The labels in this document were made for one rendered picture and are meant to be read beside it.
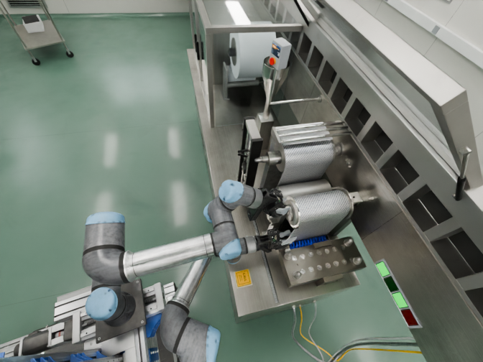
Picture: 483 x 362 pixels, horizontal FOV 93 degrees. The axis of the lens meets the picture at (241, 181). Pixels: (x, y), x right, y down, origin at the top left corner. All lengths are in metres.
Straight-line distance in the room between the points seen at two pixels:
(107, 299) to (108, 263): 0.41
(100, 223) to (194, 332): 0.49
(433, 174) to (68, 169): 3.11
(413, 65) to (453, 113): 0.09
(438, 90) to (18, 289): 2.77
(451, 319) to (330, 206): 0.50
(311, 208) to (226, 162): 0.79
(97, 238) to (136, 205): 1.76
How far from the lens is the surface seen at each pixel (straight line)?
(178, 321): 0.98
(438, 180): 0.92
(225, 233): 0.76
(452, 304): 1.04
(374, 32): 0.52
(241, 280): 1.25
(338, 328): 2.34
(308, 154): 1.08
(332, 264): 1.27
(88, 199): 2.83
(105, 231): 0.85
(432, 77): 0.43
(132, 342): 1.49
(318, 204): 1.03
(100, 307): 1.22
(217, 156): 1.64
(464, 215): 0.90
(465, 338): 1.07
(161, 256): 0.77
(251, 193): 0.78
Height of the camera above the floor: 2.15
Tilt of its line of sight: 55 degrees down
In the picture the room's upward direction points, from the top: 7 degrees clockwise
